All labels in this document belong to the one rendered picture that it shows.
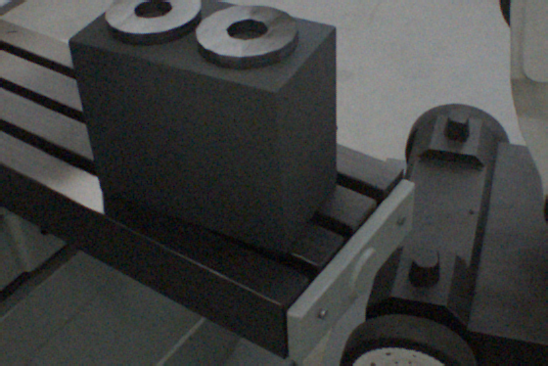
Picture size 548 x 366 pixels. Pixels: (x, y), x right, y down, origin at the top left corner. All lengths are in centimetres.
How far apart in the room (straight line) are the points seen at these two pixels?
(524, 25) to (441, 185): 44
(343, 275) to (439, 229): 55
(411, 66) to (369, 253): 200
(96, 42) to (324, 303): 32
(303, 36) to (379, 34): 223
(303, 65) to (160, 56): 13
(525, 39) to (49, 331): 74
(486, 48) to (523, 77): 183
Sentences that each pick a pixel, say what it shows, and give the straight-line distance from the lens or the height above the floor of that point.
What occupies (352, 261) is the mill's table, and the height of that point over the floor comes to 92.
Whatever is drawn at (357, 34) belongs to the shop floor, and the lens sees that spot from 298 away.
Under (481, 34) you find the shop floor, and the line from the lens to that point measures 303.
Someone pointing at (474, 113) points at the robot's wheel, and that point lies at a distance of 160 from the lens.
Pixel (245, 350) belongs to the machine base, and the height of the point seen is 20.
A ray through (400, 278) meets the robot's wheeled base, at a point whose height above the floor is 61.
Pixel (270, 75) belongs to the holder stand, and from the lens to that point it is 71.
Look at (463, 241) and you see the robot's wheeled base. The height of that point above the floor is 59.
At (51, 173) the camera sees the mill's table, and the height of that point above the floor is 94.
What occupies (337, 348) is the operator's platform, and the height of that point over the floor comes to 40.
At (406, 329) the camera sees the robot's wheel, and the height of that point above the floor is 60.
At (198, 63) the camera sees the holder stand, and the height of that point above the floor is 113.
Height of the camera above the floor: 152
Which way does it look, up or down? 41 degrees down
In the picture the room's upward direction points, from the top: 4 degrees counter-clockwise
